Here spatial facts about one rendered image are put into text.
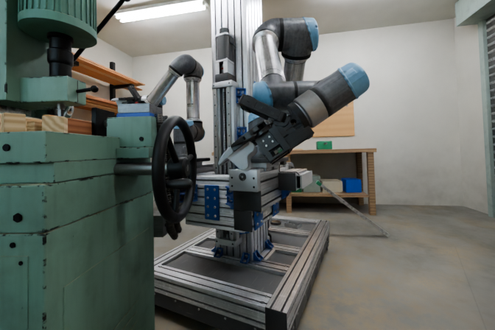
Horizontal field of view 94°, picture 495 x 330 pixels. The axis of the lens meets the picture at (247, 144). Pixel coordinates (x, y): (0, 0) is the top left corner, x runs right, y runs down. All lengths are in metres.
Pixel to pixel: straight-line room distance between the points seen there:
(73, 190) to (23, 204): 0.08
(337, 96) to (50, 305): 0.68
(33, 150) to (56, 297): 0.29
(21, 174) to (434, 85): 4.42
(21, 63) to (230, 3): 1.12
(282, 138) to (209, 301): 0.95
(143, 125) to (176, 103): 3.74
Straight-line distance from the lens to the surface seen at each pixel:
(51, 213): 0.59
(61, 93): 0.81
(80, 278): 0.69
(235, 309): 1.21
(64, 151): 0.60
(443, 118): 4.40
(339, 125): 3.89
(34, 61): 0.95
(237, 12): 1.58
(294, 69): 0.98
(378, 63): 4.25
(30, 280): 0.63
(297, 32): 0.92
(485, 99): 3.99
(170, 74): 1.51
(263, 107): 0.51
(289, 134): 0.50
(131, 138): 0.74
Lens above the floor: 0.85
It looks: 2 degrees up
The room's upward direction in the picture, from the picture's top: 1 degrees counter-clockwise
